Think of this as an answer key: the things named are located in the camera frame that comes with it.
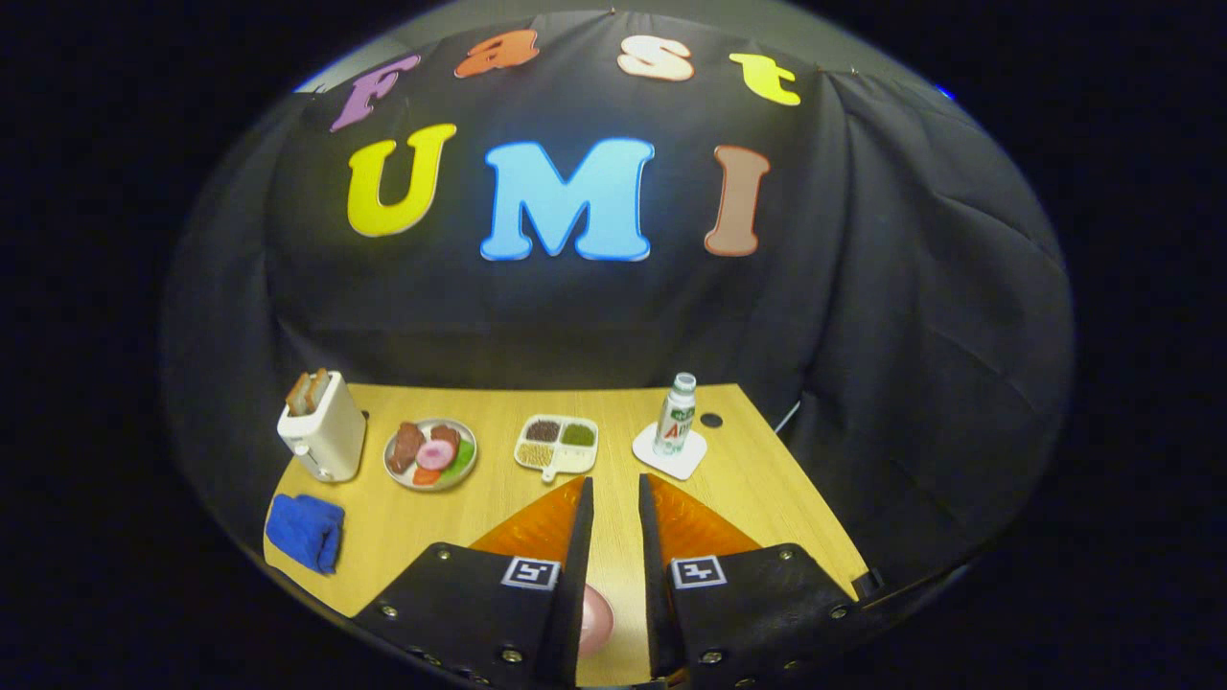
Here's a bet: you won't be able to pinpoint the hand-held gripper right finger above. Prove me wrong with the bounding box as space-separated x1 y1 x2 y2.
638 472 871 689

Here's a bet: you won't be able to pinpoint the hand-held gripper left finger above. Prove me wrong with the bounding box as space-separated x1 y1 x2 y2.
351 475 595 690

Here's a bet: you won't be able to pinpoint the pink plate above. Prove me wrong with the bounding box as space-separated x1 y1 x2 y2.
580 584 615 658

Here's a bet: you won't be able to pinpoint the white divided dish with grains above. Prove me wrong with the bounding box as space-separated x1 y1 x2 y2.
514 414 600 483

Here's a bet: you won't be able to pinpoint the white square coaster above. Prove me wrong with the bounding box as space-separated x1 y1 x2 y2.
631 423 708 482

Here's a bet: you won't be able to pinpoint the white bottle with green cap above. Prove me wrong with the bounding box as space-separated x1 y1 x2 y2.
653 372 698 458

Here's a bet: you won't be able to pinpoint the grey food plate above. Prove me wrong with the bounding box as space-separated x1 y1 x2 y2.
383 418 478 493

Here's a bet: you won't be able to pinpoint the blue folded cloth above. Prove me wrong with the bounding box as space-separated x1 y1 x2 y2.
265 494 346 576

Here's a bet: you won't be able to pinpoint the white toaster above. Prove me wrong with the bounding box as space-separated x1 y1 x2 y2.
277 369 368 483

